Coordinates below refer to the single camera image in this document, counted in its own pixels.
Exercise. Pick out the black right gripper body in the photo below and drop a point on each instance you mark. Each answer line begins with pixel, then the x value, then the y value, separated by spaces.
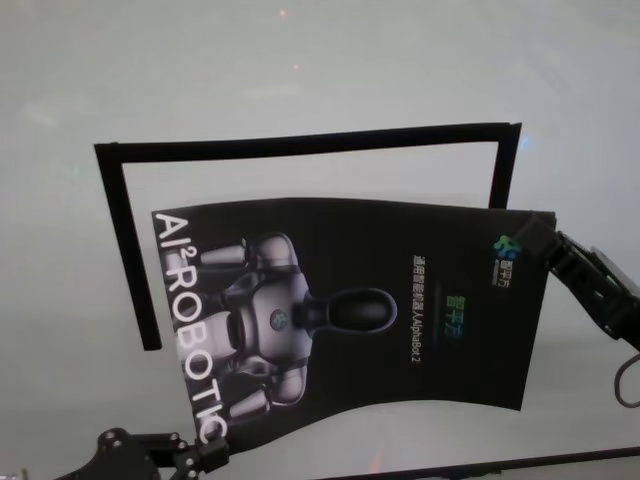
pixel 607 295

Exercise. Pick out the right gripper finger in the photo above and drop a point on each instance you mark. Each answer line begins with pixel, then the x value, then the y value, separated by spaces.
pixel 537 235
pixel 562 272

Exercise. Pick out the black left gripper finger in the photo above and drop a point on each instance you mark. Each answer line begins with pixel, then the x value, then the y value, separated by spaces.
pixel 210 446
pixel 187 465

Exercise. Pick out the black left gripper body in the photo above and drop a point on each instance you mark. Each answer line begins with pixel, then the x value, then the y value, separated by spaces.
pixel 115 457

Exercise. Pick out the black robot print poster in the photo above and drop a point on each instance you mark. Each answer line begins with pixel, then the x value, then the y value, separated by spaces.
pixel 360 310

